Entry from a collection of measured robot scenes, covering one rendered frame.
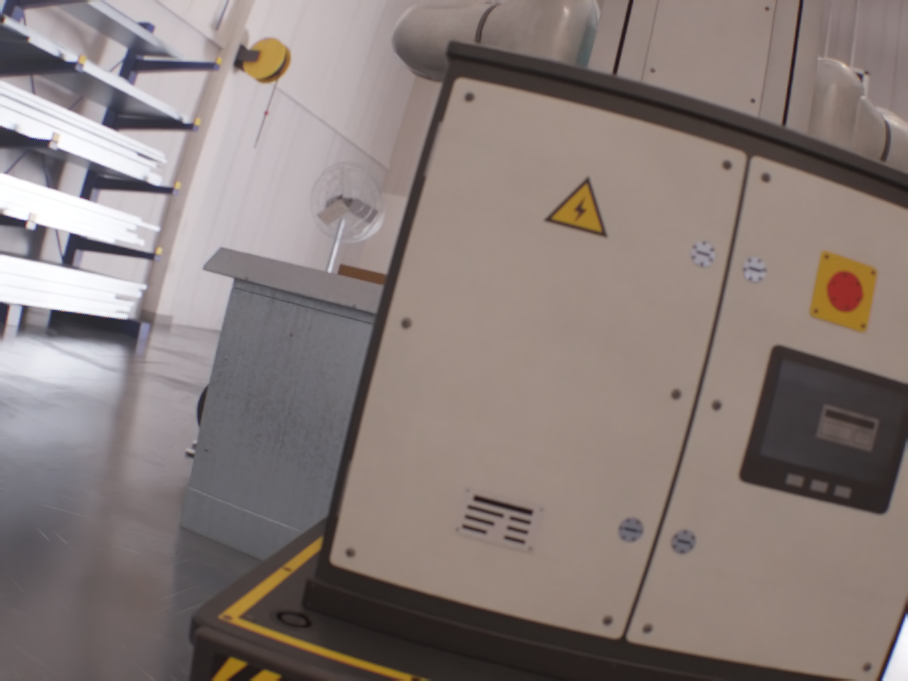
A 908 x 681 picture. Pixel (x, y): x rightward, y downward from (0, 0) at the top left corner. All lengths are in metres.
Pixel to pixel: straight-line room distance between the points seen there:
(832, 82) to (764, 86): 0.20
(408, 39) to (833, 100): 0.74
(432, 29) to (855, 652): 1.15
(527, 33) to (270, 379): 0.92
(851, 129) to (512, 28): 0.58
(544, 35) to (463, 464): 0.80
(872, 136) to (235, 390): 1.39
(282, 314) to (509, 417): 1.14
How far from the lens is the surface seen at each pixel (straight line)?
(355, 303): 1.65
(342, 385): 1.70
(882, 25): 13.20
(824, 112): 1.34
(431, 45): 1.41
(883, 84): 12.74
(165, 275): 7.78
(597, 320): 0.66
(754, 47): 1.23
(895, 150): 1.43
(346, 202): 6.64
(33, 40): 4.92
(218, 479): 1.84
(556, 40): 1.29
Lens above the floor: 0.59
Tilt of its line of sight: 1 degrees down
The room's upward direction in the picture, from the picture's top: 15 degrees clockwise
